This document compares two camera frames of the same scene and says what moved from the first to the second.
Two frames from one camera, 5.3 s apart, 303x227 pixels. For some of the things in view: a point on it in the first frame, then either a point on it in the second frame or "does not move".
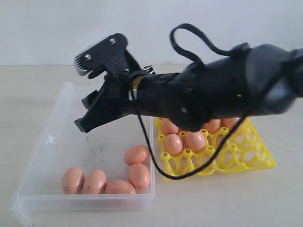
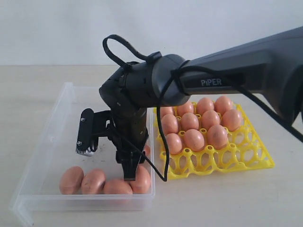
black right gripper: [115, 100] to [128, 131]
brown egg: [229, 122] does not move
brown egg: [94, 182] does not move
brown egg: [168, 127] does not move
